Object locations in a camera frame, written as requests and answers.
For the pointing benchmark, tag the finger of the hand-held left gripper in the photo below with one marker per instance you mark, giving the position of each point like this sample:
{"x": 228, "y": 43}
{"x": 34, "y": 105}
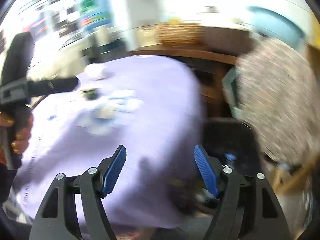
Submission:
{"x": 52, "y": 85}

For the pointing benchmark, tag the person's left hand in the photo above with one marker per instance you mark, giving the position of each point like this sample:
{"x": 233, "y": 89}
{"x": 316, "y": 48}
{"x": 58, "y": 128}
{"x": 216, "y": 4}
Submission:
{"x": 26, "y": 130}

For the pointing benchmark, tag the brown and cream rice cooker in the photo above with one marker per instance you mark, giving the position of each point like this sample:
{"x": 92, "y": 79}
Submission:
{"x": 225, "y": 42}

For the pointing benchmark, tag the light blue basin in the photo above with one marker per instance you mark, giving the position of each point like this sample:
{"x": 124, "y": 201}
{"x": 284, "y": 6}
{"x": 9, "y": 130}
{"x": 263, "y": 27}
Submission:
{"x": 277, "y": 26}

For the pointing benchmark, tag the yellow soap bottle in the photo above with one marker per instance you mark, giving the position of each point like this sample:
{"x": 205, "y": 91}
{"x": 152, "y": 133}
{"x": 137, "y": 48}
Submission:
{"x": 175, "y": 20}

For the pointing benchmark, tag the dark green wrapper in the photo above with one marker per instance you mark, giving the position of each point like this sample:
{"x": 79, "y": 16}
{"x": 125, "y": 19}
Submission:
{"x": 90, "y": 93}

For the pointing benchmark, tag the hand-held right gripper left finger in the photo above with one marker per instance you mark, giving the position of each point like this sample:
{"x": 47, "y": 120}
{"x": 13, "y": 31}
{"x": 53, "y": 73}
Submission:
{"x": 115, "y": 171}

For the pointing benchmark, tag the pale green chair frame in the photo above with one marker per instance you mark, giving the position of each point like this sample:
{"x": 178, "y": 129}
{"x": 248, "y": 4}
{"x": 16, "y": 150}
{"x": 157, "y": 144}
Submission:
{"x": 230, "y": 90}

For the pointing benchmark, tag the dark wooden cabinet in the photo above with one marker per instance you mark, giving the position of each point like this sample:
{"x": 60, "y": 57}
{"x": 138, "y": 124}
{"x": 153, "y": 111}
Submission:
{"x": 212, "y": 85}

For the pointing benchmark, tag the sliding window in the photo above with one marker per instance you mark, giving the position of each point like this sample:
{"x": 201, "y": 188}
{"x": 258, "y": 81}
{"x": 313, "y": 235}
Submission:
{"x": 50, "y": 17}

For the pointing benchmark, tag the white tissue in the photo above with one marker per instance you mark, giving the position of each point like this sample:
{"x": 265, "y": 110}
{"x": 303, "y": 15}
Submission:
{"x": 97, "y": 71}

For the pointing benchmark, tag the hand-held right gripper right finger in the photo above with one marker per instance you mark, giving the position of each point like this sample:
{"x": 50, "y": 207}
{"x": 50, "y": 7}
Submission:
{"x": 205, "y": 172}

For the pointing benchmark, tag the floral cloth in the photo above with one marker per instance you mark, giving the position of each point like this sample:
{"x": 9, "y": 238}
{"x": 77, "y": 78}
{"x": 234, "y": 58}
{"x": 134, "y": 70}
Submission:
{"x": 275, "y": 100}

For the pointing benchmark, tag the wicker basket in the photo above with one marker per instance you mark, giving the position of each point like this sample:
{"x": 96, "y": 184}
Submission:
{"x": 180, "y": 35}

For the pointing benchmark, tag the purple floral tablecloth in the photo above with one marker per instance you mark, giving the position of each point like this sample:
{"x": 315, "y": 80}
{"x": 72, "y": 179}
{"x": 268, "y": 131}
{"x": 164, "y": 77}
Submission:
{"x": 155, "y": 105}

